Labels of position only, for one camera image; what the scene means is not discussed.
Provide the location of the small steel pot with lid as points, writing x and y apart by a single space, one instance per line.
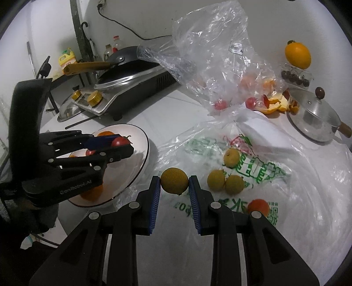
311 115

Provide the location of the orange tangerine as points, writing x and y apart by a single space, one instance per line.
93 194
105 133

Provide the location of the dark grapes in tray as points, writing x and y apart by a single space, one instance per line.
294 79

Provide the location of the steel induction cooker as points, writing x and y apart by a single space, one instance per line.
131 89

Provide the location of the white round plate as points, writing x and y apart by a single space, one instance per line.
125 173

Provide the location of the black wok with handle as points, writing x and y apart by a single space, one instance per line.
120 64

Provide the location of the red cherry tomato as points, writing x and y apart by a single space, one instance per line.
120 141
259 205
89 152

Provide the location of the yellow longan top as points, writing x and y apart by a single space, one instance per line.
231 158

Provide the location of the yellow oil bottle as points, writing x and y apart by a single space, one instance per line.
67 57

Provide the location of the clear plastic bag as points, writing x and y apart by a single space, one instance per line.
210 54

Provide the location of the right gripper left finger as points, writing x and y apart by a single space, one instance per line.
102 249

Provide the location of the yellow longan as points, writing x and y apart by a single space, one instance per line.
174 181
216 180
231 158
234 185

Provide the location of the yellow orange on stand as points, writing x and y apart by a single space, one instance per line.
298 55

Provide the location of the red capped sauce bottle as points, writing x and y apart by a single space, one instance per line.
117 44

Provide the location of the white printed plastic bag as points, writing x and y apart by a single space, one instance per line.
308 189

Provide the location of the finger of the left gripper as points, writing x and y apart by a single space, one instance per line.
64 142
101 157

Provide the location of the steel lid on counter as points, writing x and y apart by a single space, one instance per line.
68 110

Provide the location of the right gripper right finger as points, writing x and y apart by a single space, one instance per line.
269 258

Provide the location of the black chopstick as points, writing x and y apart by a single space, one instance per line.
81 122

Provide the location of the orange peel pile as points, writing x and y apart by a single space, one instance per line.
278 102

